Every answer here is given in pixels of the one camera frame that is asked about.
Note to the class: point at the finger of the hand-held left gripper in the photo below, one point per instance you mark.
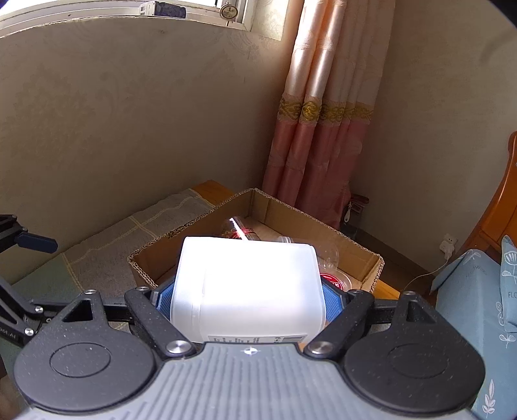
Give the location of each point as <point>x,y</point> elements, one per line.
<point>38,243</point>

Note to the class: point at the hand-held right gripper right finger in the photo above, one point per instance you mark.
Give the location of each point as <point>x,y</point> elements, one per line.
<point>334,301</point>

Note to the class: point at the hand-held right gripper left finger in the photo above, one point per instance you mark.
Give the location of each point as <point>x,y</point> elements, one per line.
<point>163,303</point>

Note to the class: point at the round clear container red label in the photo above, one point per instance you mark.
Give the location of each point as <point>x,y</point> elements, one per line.
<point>335,278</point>

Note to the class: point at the white bottle with green label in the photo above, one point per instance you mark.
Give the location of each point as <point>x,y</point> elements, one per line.
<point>242,290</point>

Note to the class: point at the cardboard box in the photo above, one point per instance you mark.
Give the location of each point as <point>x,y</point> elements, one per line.
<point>282,218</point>

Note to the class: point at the clear bottle of gold capsules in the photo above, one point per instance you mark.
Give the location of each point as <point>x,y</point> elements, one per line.
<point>238,232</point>

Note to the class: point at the checked grey green blanket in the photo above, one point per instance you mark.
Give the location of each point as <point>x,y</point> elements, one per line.
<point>101,250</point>

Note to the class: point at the blue flower print bed sheet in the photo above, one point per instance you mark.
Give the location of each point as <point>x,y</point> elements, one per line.
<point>464,290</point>

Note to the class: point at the blue flower print pillow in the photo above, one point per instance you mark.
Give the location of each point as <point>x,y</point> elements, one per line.
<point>509,282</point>

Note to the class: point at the pink curtain with gold band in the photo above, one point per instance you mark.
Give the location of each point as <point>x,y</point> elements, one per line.
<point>323,121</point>

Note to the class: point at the wooden bed headboard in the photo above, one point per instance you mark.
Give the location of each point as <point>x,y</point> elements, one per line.
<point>496,218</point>

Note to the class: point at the small box with dark print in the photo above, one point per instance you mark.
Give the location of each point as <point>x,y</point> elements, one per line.
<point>161,9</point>

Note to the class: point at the small round clock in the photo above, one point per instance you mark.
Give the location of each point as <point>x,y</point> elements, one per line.
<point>228,11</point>

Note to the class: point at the white wall charger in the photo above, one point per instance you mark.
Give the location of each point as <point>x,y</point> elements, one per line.
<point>449,244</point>

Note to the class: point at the window frame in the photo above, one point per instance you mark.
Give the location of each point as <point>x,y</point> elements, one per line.
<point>80,16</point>

